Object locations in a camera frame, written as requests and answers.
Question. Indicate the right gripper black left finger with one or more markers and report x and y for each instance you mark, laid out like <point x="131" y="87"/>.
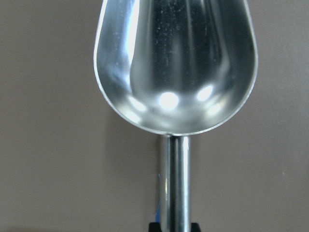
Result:
<point x="155" y="226"/>

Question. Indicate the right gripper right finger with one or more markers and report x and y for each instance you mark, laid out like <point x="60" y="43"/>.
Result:
<point x="195" y="227"/>

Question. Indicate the metal ice scoop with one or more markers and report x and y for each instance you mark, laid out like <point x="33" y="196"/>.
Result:
<point x="175" y="68"/>

